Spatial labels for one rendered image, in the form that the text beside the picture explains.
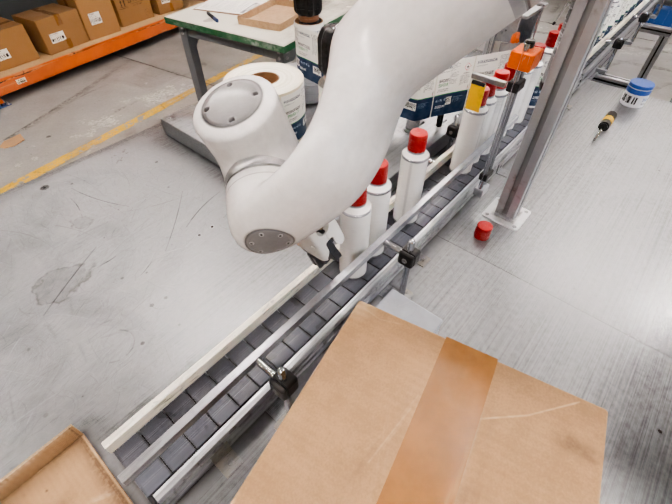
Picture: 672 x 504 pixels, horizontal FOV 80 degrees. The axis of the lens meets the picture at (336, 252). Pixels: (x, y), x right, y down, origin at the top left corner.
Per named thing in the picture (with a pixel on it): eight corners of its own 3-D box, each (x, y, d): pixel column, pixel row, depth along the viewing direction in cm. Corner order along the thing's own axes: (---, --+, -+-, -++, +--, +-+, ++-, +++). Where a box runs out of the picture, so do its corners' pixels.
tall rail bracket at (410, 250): (380, 279, 81) (388, 219, 69) (411, 298, 78) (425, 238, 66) (371, 289, 79) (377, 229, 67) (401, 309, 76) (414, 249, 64)
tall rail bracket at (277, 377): (272, 388, 65) (258, 335, 53) (305, 417, 62) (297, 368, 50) (258, 403, 64) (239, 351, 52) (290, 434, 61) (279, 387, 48)
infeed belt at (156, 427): (550, 78, 143) (555, 66, 140) (574, 84, 139) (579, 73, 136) (124, 461, 57) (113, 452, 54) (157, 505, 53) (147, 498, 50)
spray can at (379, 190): (368, 235, 82) (375, 149, 67) (388, 247, 80) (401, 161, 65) (352, 249, 80) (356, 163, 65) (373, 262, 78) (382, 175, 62)
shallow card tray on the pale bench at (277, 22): (275, 4, 213) (274, -3, 210) (315, 11, 206) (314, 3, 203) (237, 24, 192) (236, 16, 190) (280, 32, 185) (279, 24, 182)
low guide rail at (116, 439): (480, 127, 109) (482, 121, 107) (484, 129, 108) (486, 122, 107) (107, 448, 53) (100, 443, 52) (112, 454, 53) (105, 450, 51)
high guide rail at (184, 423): (512, 118, 102) (514, 113, 101) (517, 120, 101) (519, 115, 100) (120, 478, 46) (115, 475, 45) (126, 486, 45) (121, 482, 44)
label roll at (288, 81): (224, 123, 113) (212, 71, 103) (288, 106, 120) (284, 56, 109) (249, 158, 101) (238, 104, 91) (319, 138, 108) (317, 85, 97)
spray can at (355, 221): (350, 255, 79) (354, 168, 64) (371, 268, 76) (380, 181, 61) (333, 271, 76) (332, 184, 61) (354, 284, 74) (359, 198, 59)
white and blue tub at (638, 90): (615, 98, 134) (626, 77, 129) (636, 98, 134) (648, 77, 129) (625, 108, 130) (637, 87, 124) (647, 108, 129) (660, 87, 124)
